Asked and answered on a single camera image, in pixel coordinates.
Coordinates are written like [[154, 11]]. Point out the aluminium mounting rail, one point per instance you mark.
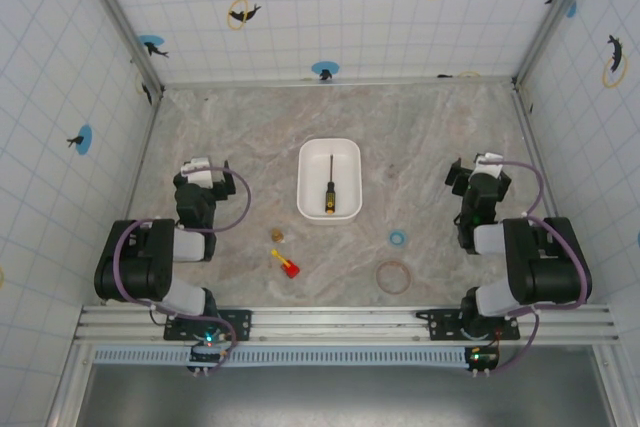
[[325, 322]]

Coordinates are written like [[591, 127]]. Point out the aluminium frame post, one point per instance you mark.
[[120, 17], [555, 14]]

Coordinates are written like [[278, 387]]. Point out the black yellow screwdriver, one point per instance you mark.
[[329, 197]]

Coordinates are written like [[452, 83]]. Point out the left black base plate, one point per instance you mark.
[[242, 323]]

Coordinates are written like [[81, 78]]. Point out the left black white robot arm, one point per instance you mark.
[[135, 272]]

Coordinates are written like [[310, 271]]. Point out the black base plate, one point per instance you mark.
[[242, 323], [440, 323]]

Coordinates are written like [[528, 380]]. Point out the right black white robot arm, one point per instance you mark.
[[547, 267]]

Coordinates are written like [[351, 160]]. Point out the white plastic bin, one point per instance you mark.
[[345, 162]]

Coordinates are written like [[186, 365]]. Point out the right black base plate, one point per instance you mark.
[[440, 323]]

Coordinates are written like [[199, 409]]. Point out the dolphin blue circle sticker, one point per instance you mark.
[[325, 70], [153, 46], [81, 139]]

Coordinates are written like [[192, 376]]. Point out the small brass fitting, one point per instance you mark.
[[277, 235]]

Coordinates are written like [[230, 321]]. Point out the aluminium frame crossbar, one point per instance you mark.
[[340, 82]]

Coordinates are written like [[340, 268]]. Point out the red yellow toy shovel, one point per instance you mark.
[[289, 268]]

